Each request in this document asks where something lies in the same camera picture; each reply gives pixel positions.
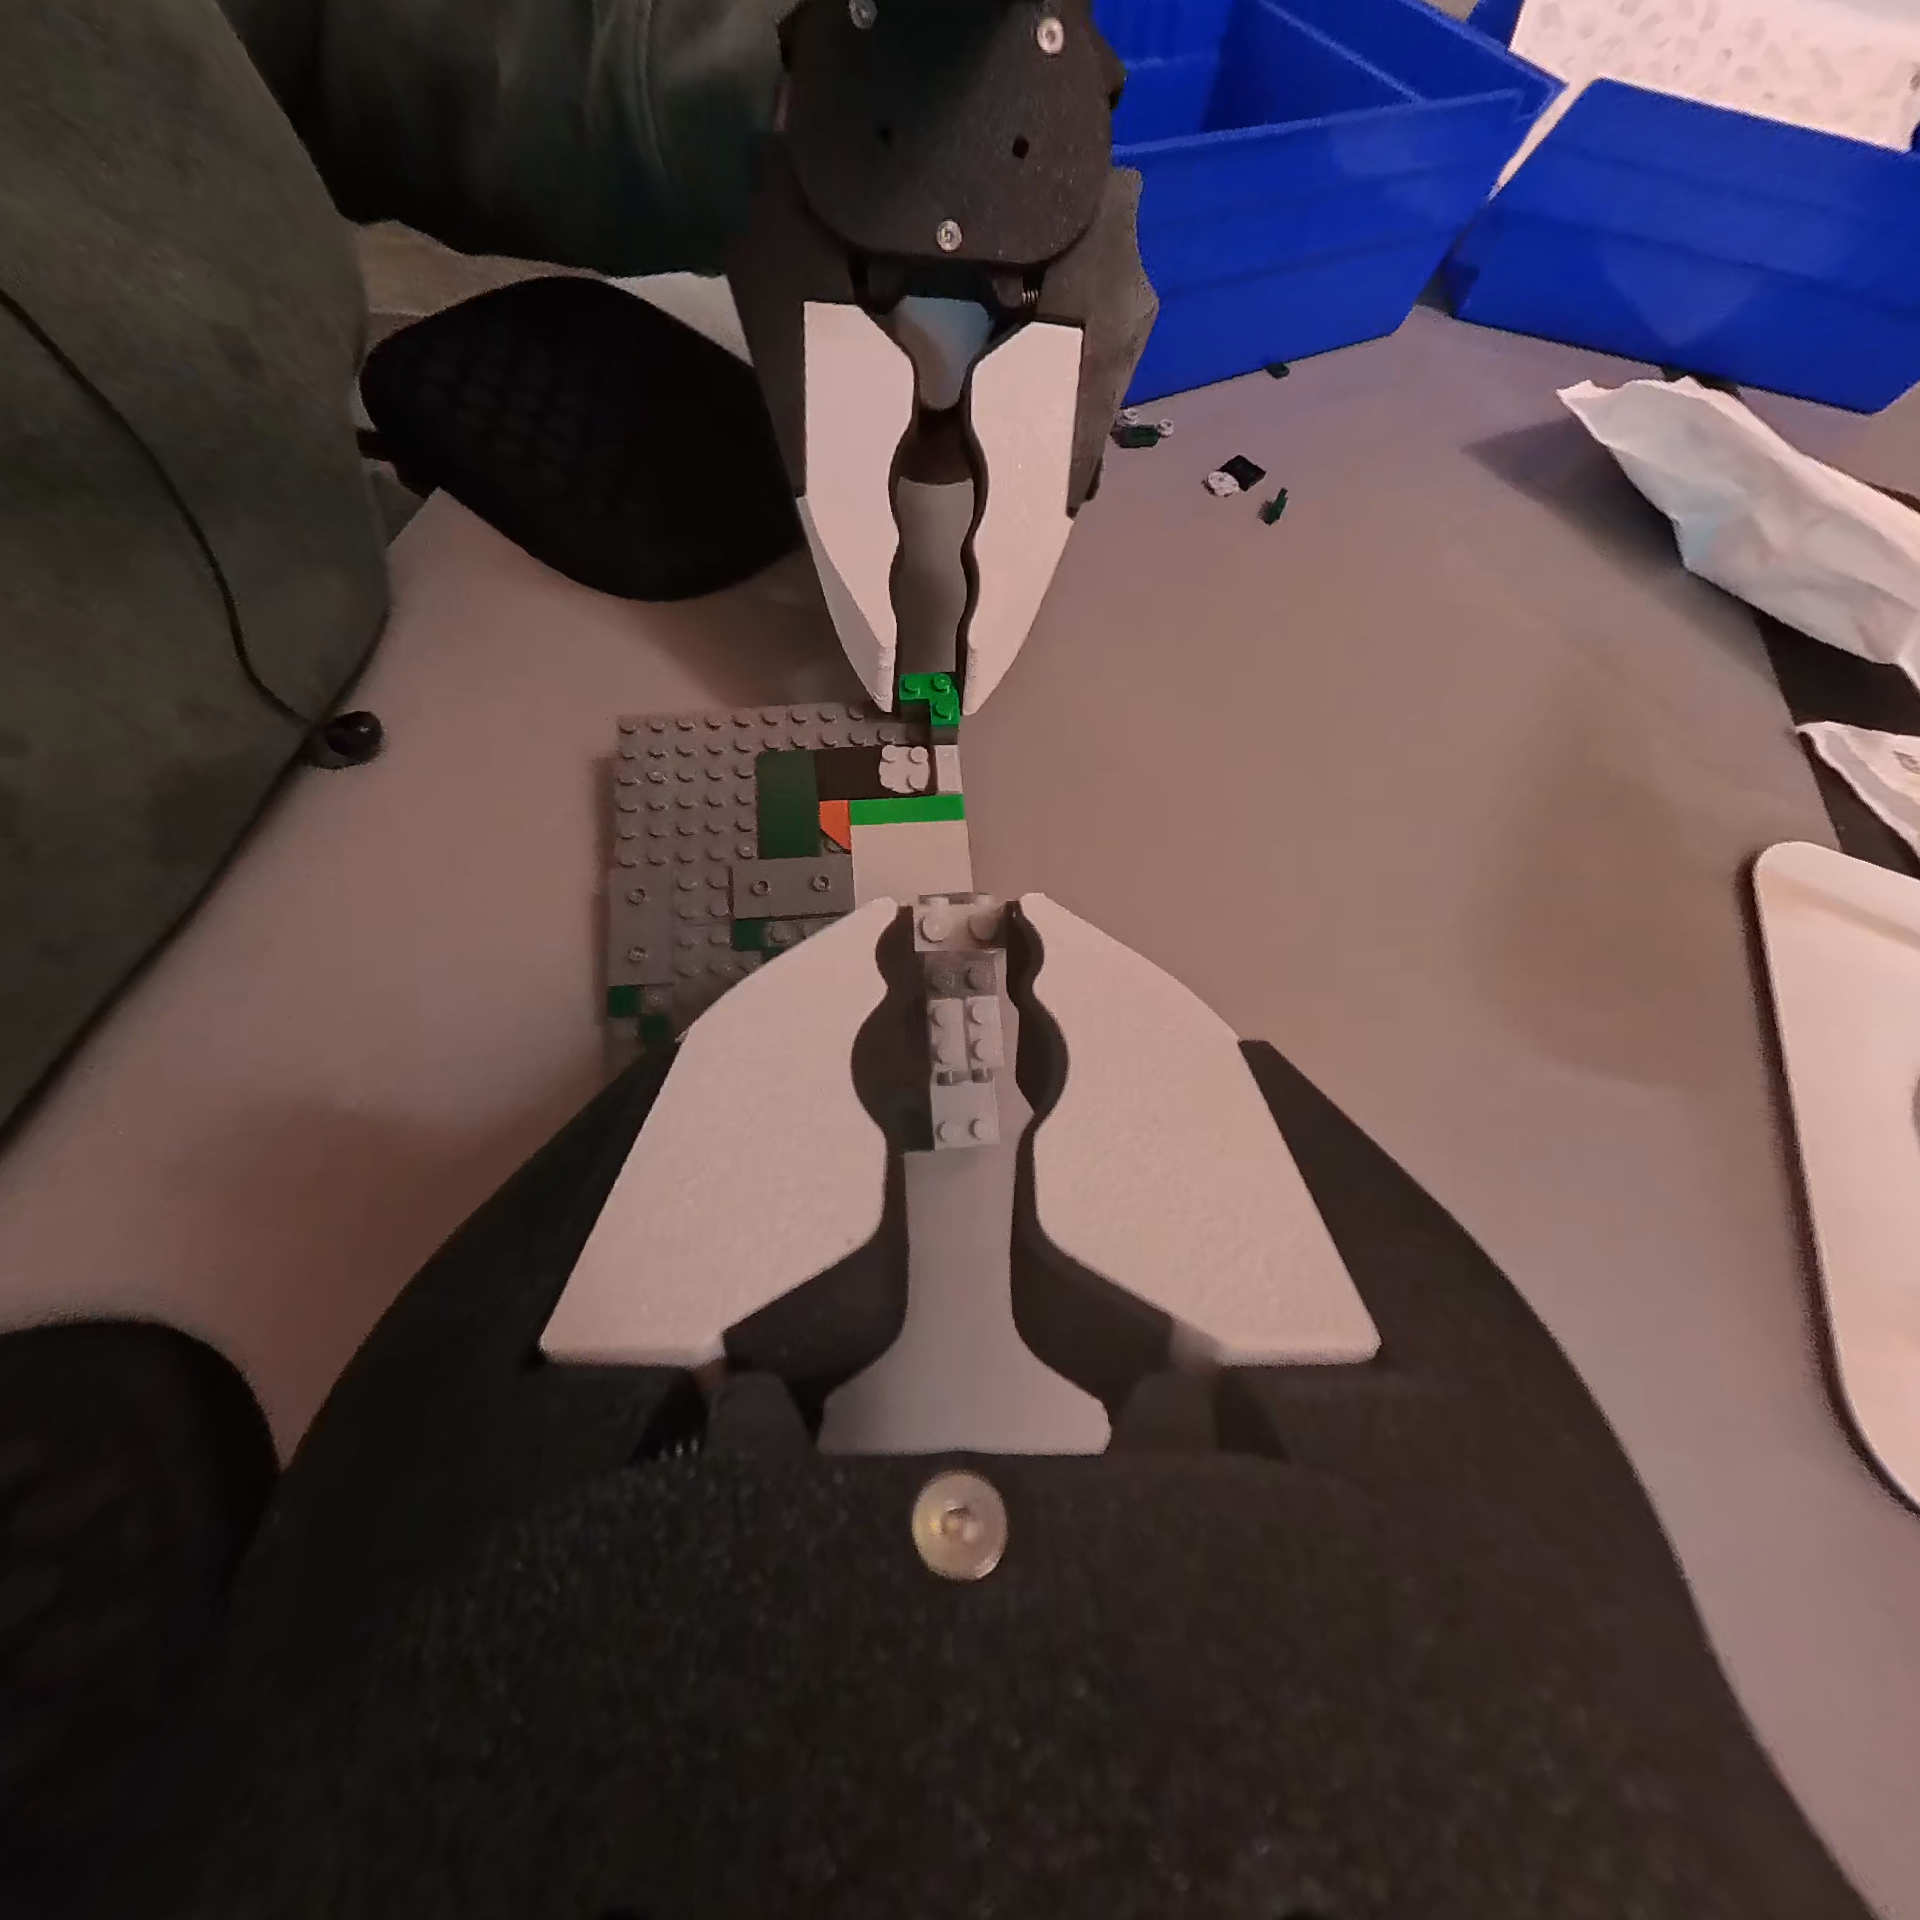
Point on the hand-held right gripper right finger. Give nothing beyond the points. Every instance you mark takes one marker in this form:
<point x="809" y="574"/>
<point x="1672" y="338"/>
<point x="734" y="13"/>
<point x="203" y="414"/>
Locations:
<point x="1185" y="1172"/>

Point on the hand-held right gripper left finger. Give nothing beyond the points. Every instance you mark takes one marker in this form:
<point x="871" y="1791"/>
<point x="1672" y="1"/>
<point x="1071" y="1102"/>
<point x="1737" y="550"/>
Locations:
<point x="734" y="1172"/>

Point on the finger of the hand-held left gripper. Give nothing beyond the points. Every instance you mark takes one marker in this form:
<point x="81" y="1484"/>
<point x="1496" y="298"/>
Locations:
<point x="848" y="452"/>
<point x="1035" y="452"/>

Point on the bright green brick plate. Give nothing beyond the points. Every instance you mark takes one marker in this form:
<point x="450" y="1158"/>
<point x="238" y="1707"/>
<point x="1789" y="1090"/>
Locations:
<point x="926" y="693"/>

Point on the light grey brick assembly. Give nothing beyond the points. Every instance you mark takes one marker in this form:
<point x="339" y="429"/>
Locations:
<point x="961" y="1037"/>

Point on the grey toy brick model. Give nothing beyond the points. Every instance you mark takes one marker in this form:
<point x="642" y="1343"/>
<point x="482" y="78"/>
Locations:
<point x="690" y="811"/>

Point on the grey desk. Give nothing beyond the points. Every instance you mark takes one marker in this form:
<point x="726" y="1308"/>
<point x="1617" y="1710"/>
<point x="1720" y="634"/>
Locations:
<point x="1349" y="750"/>

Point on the small black white brick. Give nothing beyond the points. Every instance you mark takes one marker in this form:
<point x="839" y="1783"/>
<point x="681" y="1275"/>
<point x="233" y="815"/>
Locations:
<point x="1237" y="477"/>

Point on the black mesh pad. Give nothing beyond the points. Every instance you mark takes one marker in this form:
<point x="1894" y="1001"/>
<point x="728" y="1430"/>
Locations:
<point x="570" y="435"/>

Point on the blue plastic bin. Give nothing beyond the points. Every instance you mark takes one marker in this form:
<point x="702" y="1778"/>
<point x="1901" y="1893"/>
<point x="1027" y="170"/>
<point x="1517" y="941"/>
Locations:
<point x="1289" y="195"/>
<point x="1694" y="255"/>

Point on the white stand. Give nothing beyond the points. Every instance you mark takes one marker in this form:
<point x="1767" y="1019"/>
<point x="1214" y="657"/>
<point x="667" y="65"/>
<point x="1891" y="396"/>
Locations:
<point x="1862" y="1125"/>

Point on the person's green sweatshirt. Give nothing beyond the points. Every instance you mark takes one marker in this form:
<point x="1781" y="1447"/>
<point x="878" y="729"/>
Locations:
<point x="150" y="452"/>

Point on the white paper bag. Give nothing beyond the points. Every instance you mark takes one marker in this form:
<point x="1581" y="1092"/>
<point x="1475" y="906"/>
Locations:
<point x="1757" y="511"/>

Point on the white plastic bag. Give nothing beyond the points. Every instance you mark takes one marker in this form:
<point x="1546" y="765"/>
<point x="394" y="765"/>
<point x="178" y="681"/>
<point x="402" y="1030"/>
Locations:
<point x="1725" y="61"/>

